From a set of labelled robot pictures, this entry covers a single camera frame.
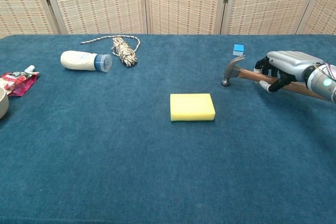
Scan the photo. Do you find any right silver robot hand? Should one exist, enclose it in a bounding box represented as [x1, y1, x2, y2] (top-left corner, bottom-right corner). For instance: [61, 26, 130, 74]
[254, 50, 325, 93]

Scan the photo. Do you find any beige bowl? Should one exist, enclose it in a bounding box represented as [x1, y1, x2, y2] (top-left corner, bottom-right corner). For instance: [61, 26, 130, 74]
[0, 87, 9, 120]

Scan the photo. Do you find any small blue cube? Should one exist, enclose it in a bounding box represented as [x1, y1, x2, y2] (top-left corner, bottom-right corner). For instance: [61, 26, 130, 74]
[233, 44, 246, 57]

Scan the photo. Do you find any wooden handle claw hammer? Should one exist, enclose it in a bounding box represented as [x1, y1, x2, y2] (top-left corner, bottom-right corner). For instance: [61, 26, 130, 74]
[220, 55, 329, 101]

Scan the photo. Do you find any bamboo folding screen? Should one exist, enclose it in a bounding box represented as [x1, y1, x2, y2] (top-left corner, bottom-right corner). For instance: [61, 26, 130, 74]
[0, 0, 336, 38]

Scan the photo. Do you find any yellow sponge block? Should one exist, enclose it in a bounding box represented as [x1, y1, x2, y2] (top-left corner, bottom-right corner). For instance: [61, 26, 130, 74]
[170, 93, 216, 122]

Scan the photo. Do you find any blue table cloth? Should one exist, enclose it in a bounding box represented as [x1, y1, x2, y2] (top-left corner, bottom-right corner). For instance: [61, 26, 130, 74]
[0, 34, 336, 224]

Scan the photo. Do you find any red spout pouch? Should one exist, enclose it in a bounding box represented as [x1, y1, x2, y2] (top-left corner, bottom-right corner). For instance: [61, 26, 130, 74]
[0, 65, 40, 97]

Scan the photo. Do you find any beige braided rope bundle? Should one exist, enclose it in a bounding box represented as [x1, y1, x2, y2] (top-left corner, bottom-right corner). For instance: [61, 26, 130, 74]
[80, 36, 141, 68]

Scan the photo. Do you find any white bottle blue cap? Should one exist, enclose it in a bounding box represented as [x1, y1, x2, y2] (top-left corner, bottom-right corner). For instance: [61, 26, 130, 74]
[60, 50, 113, 73]

